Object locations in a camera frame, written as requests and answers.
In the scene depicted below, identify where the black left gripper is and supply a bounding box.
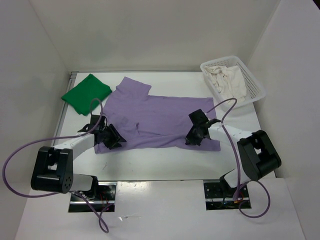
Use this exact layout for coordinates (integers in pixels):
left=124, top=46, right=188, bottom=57
left=99, top=123, right=126, bottom=150

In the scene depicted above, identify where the lavender t shirt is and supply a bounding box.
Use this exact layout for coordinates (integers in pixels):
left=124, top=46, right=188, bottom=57
left=103, top=77, right=221, bottom=152

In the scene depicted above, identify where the green t shirt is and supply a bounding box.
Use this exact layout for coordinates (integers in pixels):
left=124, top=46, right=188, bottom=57
left=61, top=74, right=112, bottom=116

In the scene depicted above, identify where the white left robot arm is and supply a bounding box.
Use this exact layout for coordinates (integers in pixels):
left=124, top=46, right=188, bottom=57
left=30, top=124, right=126, bottom=200

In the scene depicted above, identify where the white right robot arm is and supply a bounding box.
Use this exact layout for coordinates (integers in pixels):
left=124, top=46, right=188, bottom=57
left=185, top=120, right=282, bottom=197

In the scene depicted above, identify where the cream t shirt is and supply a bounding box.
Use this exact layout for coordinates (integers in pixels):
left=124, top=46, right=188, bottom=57
left=204, top=65, right=247, bottom=103

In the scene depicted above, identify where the white plastic basket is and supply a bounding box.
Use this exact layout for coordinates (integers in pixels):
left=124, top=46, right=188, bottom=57
left=200, top=55, right=266, bottom=108

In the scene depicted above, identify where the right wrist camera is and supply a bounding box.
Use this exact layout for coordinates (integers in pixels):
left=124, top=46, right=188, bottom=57
left=188, top=109, right=209, bottom=126

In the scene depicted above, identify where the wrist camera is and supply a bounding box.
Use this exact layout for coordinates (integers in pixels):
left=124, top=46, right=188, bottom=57
left=89, top=114, right=108, bottom=131
left=188, top=109, right=209, bottom=126

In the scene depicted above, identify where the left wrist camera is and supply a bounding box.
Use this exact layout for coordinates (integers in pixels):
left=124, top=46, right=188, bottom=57
left=89, top=114, right=108, bottom=131

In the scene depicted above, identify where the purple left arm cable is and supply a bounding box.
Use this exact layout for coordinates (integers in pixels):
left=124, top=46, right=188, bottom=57
left=2, top=98, right=115, bottom=233

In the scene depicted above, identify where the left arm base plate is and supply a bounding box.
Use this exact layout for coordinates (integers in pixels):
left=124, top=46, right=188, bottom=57
left=68, top=181, right=117, bottom=213

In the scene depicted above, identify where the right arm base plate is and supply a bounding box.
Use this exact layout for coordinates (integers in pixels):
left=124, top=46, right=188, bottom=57
left=203, top=179, right=252, bottom=211

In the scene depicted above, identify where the aluminium table edge rail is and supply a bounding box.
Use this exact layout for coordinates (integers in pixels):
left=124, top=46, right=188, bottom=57
left=53, top=71, right=78, bottom=138

